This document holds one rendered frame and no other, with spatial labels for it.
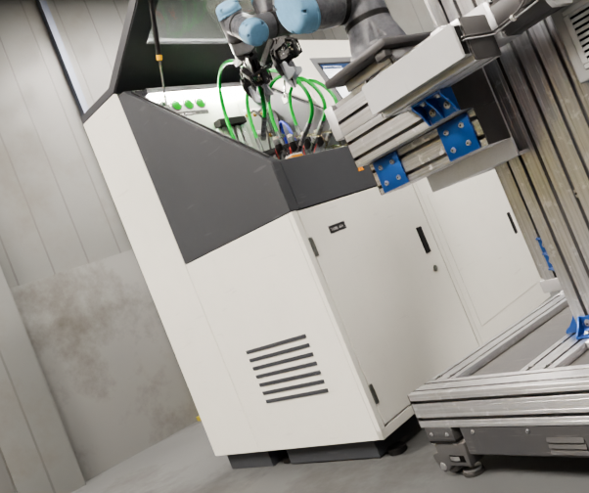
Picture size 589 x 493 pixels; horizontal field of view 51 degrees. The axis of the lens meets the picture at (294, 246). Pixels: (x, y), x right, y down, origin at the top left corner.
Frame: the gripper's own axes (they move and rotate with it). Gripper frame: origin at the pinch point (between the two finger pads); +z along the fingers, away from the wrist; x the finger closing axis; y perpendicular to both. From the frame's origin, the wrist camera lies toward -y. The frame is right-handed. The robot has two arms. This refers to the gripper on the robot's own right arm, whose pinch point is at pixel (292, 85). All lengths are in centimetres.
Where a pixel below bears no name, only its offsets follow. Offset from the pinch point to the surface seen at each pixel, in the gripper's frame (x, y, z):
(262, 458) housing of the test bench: -30, -54, 119
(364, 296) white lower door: -17, 8, 75
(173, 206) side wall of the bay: -34, -43, 23
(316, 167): -14.9, 8.3, 31.9
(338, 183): -7.8, 8.3, 38.5
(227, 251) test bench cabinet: -34, -25, 45
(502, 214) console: 92, 9, 72
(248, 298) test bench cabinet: -34, -25, 62
